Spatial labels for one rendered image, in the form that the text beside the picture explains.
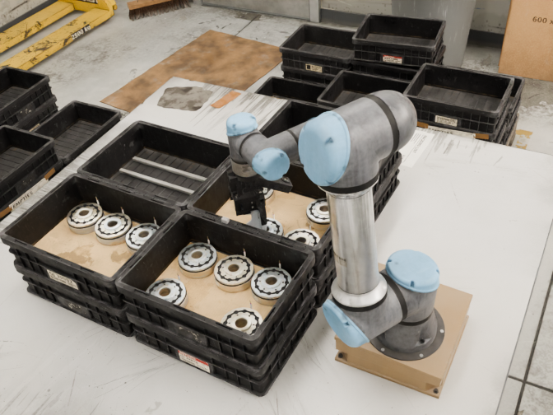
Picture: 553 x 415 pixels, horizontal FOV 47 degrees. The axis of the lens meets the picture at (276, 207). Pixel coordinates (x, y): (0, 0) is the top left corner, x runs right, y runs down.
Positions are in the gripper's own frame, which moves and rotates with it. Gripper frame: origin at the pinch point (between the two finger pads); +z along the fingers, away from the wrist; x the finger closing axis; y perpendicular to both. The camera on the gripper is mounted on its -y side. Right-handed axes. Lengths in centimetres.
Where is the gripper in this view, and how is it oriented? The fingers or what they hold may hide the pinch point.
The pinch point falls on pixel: (262, 225)
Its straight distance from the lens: 176.3
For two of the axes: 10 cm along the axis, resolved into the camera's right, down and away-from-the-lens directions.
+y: -9.6, 2.4, -1.7
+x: 2.8, 6.1, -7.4
